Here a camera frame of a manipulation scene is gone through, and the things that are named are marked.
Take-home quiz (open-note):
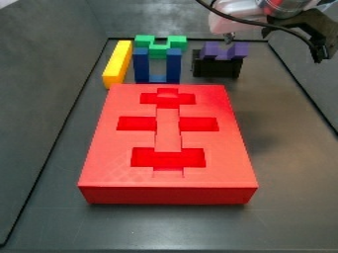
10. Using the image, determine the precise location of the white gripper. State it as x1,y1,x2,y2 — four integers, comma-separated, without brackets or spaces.
208,0,282,44

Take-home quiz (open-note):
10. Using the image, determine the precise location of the purple U-shaped block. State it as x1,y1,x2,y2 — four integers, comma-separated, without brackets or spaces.
199,42,249,60

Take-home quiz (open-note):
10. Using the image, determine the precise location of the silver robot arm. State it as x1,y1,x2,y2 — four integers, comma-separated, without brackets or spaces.
208,0,321,35

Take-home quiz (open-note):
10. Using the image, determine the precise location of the red board with slots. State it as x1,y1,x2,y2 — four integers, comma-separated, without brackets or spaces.
78,84,258,205

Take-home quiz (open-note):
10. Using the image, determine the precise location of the blue U-shaped block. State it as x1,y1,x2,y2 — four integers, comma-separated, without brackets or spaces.
132,47,182,84

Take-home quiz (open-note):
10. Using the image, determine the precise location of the green stepped block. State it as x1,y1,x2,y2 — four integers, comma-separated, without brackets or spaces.
135,35,187,59

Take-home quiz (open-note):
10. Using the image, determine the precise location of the yellow long block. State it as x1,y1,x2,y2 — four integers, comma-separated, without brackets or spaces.
102,41,132,88

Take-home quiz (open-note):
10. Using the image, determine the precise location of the black cable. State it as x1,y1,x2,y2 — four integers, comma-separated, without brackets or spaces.
195,0,325,62

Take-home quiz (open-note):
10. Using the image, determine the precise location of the black fixture bracket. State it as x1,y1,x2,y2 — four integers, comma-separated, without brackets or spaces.
191,49,243,78

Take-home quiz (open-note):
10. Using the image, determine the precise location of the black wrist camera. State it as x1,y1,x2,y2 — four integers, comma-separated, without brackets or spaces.
262,9,338,63

